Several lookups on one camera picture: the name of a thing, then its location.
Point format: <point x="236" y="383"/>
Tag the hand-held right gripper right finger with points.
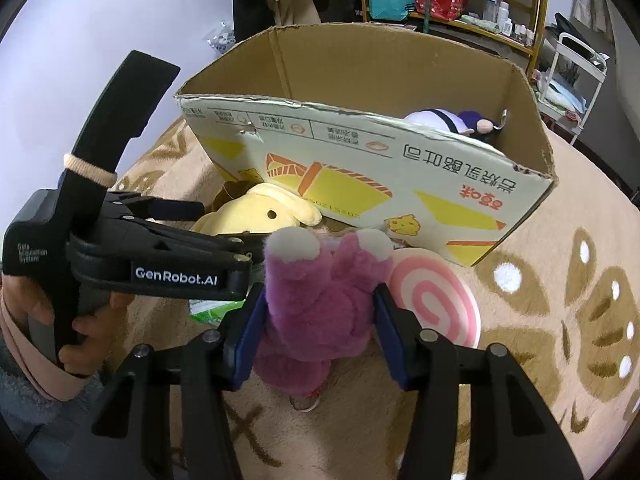
<point x="389" y="332"/>

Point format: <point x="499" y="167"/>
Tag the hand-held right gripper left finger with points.
<point x="248" y="332"/>

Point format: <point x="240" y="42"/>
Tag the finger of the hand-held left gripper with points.
<point x="165" y="209"/>
<point x="200" y="243"/>

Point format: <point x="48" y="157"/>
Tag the pink plush toy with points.
<point x="310" y="310"/>

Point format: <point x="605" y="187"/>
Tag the printed cardboard box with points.
<point x="350" y="75"/>

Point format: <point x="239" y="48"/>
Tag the person's left hand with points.
<point x="96" y="334"/>

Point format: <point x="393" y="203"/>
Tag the green plastic packet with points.
<point x="210" y="313"/>

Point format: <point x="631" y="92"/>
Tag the yellow plush toy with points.
<point x="250" y="210"/>

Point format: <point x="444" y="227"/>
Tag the pink swirl round plush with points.
<point x="442" y="305"/>

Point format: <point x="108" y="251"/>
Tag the beige patterned blanket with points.
<point x="525" y="410"/>

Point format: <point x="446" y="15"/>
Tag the clear plastic bag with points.
<point x="221" y="39"/>

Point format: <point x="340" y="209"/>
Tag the white and purple plush toy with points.
<point x="440" y="119"/>

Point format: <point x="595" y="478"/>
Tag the dark hanging clothes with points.
<point x="247" y="0"/>

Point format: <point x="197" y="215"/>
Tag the light blue cloth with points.
<point x="562" y="96"/>

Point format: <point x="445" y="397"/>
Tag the white utility cart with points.
<point x="598" y="91"/>

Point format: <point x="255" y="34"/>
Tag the row of white bottles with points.
<point x="505" y="17"/>

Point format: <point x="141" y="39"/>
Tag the wooden shelf with items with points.
<point x="538" y="10"/>

